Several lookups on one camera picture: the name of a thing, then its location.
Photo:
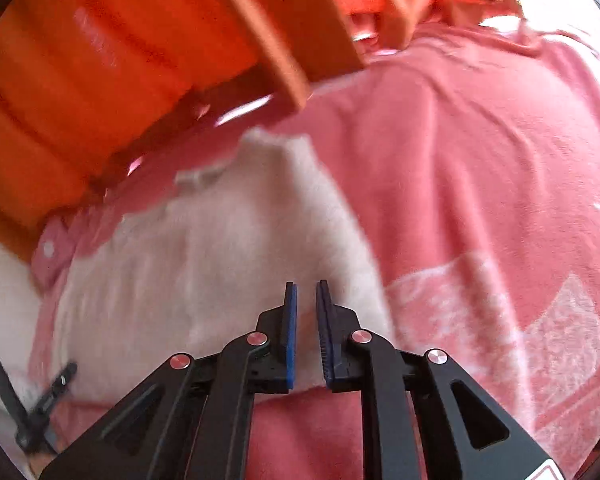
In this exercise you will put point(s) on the pink patterned bed blanket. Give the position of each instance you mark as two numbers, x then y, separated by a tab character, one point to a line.
471	163

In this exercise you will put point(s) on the white fleece sweater black hearts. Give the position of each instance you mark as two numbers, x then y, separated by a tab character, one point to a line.
195	271

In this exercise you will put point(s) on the pink polka dot garment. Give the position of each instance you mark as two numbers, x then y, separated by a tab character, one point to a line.
64	239

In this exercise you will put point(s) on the orange curtain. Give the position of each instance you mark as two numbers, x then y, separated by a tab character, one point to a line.
88	86

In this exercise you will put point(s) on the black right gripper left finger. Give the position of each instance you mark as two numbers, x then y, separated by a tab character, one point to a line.
190	418

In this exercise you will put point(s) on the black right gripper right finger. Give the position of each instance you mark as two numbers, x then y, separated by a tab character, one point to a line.
422	416

